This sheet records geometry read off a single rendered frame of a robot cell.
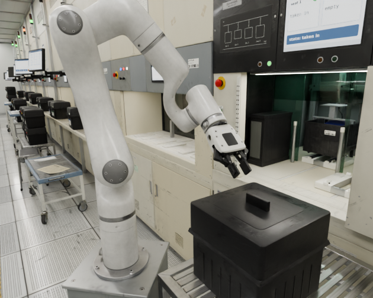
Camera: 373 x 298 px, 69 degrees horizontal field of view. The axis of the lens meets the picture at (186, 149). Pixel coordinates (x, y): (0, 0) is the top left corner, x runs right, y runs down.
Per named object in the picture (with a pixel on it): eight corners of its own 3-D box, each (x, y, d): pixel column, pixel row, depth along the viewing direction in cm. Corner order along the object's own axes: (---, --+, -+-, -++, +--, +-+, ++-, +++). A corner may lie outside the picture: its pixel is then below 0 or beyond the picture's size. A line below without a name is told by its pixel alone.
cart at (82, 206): (27, 194, 340) (21, 158, 328) (70, 184, 370) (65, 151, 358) (42, 226, 265) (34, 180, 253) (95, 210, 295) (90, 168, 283)
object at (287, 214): (187, 230, 84) (186, 192, 81) (252, 205, 100) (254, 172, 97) (260, 288, 61) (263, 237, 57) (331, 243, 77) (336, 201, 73)
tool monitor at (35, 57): (29, 78, 361) (25, 50, 352) (69, 78, 389) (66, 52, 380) (33, 78, 329) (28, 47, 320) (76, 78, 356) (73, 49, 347)
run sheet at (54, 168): (34, 170, 289) (34, 168, 289) (55, 164, 308) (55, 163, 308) (50, 175, 272) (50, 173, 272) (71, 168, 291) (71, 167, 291)
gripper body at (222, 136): (208, 120, 82) (225, 151, 78) (232, 117, 88) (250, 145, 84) (198, 135, 88) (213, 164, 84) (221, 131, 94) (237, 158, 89)
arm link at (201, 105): (194, 126, 87) (218, 110, 84) (178, 96, 92) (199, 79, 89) (205, 132, 94) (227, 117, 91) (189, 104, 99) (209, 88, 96)
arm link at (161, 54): (121, 70, 80) (185, 140, 92) (161, 33, 75) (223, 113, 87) (126, 63, 88) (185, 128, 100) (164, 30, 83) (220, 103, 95)
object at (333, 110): (299, 156, 166) (304, 104, 158) (317, 151, 177) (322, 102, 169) (340, 165, 147) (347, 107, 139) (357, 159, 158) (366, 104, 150)
